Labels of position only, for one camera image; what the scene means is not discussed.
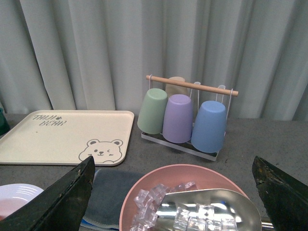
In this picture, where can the beige bear tray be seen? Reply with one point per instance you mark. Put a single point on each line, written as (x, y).
(67, 137)

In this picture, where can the metal ice scoop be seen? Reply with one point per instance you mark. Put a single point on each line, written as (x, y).
(226, 203)

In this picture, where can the dark green mug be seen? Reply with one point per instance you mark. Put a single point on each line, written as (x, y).
(4, 126)

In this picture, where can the white ridged plate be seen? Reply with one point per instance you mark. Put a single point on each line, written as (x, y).
(15, 196)

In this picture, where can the grey blue folded cloth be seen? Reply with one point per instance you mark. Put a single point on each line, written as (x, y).
(110, 188)

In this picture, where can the purple tumbler cup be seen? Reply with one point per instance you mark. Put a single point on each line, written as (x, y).
(178, 119)

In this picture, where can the clear ice cubes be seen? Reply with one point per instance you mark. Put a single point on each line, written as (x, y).
(203, 218)

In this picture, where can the grey curtain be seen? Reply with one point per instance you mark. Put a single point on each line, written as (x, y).
(95, 54)

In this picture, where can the pink bowl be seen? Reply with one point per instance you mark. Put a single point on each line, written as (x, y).
(171, 176)

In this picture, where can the blue tumbler cup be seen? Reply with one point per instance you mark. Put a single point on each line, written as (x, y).
(209, 127)

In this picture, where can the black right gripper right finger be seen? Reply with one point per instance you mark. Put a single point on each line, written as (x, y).
(284, 197)

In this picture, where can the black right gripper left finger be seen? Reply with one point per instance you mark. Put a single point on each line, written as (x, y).
(60, 207)

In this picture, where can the beige tumbler cup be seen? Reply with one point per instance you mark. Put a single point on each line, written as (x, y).
(175, 89)

